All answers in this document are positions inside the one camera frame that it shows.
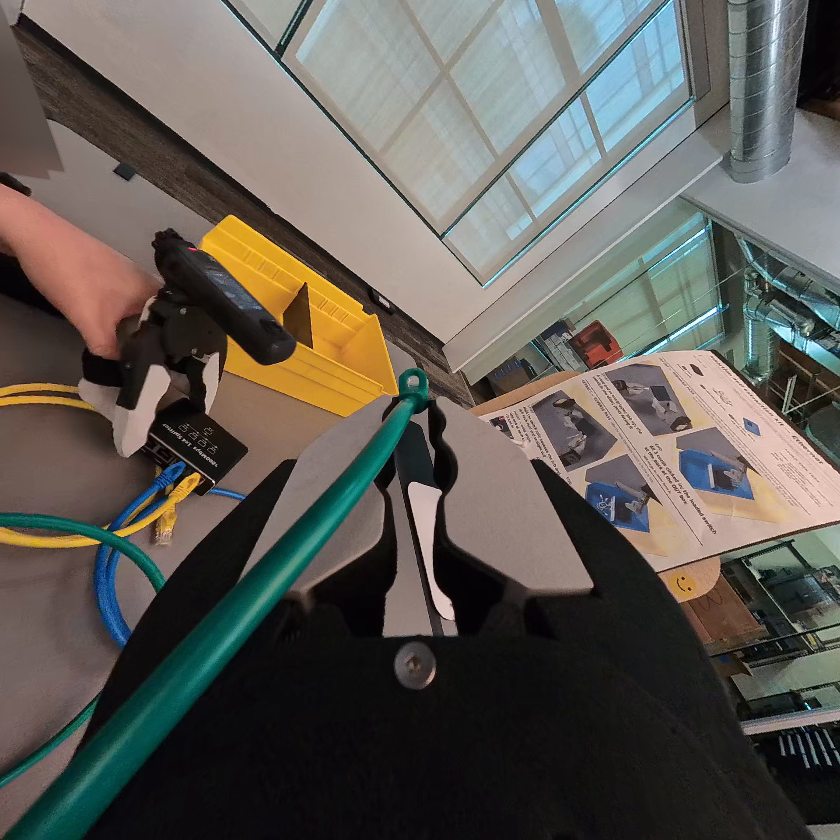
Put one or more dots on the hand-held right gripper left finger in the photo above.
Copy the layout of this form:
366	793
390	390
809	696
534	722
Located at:
308	472

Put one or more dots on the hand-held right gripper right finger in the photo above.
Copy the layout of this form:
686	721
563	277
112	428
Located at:
518	518

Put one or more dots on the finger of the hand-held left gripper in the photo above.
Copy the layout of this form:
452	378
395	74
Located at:
213	384
141	420

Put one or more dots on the black ethernet splitter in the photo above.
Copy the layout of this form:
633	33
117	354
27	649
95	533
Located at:
203	446

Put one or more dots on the person's left hand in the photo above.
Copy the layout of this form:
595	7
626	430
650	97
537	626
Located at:
79	275

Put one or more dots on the yellow plastic bin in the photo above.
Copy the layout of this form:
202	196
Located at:
341	367

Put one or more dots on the printed instruction sheet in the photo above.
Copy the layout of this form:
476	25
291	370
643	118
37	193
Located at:
656	446

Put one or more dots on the yellow smiley sticker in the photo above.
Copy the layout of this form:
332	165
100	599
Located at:
684	585

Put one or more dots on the red equipment case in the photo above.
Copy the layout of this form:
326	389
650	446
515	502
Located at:
597	341

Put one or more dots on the wooden display board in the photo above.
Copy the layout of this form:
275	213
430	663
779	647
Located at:
712	571

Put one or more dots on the black wristband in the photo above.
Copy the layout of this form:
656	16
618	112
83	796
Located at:
13	184

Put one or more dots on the brown cardboard box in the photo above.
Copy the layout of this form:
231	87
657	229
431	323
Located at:
722	610

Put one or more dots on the large gridded window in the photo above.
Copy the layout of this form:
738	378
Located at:
492	111

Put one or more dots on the silver spiral duct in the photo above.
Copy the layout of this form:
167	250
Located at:
764	85

